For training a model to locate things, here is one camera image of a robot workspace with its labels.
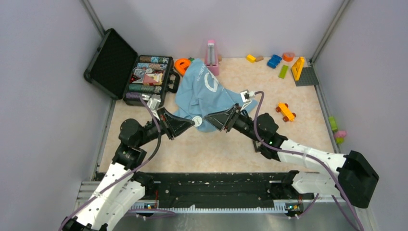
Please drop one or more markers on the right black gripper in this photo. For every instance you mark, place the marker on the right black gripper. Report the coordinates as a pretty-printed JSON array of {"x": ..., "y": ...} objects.
[{"x": 230, "y": 116}]

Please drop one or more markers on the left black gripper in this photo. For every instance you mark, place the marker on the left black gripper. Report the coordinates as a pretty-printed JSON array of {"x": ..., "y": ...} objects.
[{"x": 173, "y": 124}]

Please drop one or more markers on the light blue t-shirt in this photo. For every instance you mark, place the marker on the light blue t-shirt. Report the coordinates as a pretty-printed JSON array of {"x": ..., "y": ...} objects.
[{"x": 200, "y": 94}]

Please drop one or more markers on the black square frame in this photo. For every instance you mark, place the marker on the black square frame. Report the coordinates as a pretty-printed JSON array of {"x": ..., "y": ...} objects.
[{"x": 258, "y": 146}]

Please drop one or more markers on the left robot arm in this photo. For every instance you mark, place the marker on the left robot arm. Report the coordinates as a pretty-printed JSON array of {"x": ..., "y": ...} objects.
[{"x": 118, "y": 191}]

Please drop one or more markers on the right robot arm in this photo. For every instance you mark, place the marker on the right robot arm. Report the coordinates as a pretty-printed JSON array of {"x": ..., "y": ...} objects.
[{"x": 349, "y": 176}]

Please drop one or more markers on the pink metronome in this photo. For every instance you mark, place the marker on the pink metronome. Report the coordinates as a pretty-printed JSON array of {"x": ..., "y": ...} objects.
[{"x": 211, "y": 60}]

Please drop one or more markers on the orange letter e toy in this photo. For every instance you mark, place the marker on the orange letter e toy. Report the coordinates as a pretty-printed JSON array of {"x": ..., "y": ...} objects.
[{"x": 181, "y": 65}]

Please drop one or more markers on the yellow small toy brick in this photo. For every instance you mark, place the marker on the yellow small toy brick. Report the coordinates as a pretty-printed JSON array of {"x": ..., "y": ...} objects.
[{"x": 251, "y": 58}]

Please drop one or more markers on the orange toy car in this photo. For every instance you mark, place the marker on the orange toy car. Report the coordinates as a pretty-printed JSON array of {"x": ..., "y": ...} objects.
[{"x": 288, "y": 115}]

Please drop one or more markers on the brown small block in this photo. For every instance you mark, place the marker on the brown small block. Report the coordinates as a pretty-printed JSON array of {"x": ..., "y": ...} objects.
[{"x": 259, "y": 58}]

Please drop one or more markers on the blue toy brick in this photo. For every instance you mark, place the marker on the blue toy brick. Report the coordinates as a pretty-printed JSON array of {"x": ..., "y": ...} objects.
[{"x": 274, "y": 61}]

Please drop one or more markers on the green toy brick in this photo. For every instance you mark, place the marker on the green toy brick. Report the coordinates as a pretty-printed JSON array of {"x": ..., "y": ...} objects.
[{"x": 283, "y": 71}]

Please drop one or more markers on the black poker chip case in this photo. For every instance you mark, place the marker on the black poker chip case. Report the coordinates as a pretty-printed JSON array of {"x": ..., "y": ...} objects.
[{"x": 120, "y": 72}]

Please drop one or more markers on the orange small cup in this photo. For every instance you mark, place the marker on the orange small cup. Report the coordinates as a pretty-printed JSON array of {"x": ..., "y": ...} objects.
[{"x": 288, "y": 56}]

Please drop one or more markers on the yellow triangular toy block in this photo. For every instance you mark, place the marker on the yellow triangular toy block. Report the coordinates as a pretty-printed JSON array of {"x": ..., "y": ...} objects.
[{"x": 297, "y": 68}]

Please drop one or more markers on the grey building baseplate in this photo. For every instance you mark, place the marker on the grey building baseplate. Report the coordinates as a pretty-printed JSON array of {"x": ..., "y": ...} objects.
[{"x": 308, "y": 77}]

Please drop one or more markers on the green pink toy pieces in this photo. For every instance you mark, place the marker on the green pink toy pieces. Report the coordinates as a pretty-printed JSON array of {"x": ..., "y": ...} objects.
[{"x": 339, "y": 135}]

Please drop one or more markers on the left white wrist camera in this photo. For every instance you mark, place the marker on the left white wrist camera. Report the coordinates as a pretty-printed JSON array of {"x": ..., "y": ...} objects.
[{"x": 153, "y": 104}]

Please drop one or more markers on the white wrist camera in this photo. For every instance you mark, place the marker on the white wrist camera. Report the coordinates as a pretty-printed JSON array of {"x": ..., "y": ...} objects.
[
  {"x": 153, "y": 104},
  {"x": 246, "y": 97}
]

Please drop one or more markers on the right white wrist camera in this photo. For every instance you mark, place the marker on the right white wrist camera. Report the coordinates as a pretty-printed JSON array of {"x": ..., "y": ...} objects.
[{"x": 246, "y": 97}]

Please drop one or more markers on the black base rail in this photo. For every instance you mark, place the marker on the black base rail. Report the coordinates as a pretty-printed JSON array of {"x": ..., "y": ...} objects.
[{"x": 218, "y": 190}]

